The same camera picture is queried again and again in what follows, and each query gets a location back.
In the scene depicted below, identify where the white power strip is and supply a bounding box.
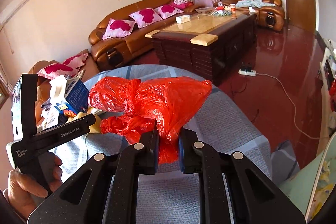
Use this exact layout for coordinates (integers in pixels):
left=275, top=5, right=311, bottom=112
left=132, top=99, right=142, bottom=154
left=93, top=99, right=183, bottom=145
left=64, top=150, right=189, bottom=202
left=239, top=69, right=256, bottom=77

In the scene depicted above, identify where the orange-lid jar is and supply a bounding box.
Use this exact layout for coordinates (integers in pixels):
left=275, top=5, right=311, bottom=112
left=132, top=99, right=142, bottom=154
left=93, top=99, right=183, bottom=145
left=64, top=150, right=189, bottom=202
left=230, top=3, right=237, bottom=19

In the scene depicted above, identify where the dark wood coffee table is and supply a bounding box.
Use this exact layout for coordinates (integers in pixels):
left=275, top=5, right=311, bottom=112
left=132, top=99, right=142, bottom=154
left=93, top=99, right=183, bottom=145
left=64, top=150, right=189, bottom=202
left=145, top=11, right=257, bottom=85

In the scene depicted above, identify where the pink cushion left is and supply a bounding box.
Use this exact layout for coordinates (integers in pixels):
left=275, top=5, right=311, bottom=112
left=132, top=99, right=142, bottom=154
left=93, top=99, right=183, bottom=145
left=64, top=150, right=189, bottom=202
left=102, top=19, right=135, bottom=40

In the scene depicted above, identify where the brown leather armchair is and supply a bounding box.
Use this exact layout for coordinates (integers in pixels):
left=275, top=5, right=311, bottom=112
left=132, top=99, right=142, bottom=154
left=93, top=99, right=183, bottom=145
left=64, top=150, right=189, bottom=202
left=228, top=0, right=285, bottom=32

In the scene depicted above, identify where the yellow sponge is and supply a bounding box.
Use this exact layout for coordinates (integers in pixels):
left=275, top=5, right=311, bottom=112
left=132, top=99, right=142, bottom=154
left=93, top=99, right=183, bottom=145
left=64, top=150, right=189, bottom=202
left=66, top=112, right=102, bottom=134

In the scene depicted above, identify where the long brown leather sofa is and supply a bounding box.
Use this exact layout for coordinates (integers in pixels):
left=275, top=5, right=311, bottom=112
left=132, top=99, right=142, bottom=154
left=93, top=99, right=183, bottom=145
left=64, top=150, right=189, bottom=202
left=88, top=0, right=206, bottom=72

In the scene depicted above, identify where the blue plaid tablecloth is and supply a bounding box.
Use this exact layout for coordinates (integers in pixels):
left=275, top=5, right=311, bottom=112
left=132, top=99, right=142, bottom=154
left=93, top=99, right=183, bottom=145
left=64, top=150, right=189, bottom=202
left=49, top=64, right=300, bottom=224

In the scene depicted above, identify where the person's left hand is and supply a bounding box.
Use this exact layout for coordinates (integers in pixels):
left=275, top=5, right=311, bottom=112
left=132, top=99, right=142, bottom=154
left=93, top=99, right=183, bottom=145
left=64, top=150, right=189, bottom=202
left=3, top=152, right=63, bottom=221

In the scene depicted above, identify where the near brown leather sofa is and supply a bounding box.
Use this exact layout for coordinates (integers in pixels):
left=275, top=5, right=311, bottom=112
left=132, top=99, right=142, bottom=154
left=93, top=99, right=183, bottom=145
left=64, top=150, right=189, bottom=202
left=28, top=49, right=99, bottom=126

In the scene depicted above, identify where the wall air conditioner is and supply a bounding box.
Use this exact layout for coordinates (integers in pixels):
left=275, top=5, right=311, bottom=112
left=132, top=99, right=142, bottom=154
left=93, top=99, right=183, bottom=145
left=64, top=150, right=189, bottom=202
left=0, top=0, right=29, bottom=26

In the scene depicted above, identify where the red plastic bag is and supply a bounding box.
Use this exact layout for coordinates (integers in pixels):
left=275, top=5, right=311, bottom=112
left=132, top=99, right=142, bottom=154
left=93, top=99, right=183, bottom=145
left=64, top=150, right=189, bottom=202
left=88, top=77, right=213, bottom=164

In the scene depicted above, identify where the white tissue box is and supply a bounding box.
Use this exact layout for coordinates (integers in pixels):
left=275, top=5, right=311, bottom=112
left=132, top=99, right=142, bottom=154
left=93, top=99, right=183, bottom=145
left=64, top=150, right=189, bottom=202
left=175, top=14, right=191, bottom=24

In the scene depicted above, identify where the pink cushion on near sofa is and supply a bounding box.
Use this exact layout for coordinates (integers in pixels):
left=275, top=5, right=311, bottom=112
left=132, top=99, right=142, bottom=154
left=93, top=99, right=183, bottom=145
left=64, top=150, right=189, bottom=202
left=37, top=53, right=89, bottom=80

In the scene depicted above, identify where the pink cushion middle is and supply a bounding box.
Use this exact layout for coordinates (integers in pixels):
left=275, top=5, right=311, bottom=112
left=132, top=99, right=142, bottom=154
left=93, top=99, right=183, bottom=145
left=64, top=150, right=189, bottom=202
left=129, top=8, right=162, bottom=28

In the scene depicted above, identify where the blue LOOK snack box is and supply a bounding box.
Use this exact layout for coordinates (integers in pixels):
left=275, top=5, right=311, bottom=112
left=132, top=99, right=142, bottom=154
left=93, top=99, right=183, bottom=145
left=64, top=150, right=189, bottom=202
left=50, top=75, right=89, bottom=119

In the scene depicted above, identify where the pink cushion right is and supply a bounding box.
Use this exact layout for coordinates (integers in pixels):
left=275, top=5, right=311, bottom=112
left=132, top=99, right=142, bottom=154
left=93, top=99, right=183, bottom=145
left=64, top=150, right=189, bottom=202
left=154, top=5, right=184, bottom=19

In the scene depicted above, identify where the mint cartoon trash bin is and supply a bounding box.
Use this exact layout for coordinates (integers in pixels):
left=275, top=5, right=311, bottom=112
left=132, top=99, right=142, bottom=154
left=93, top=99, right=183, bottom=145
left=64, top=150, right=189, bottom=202
left=280, top=135, right=335, bottom=223

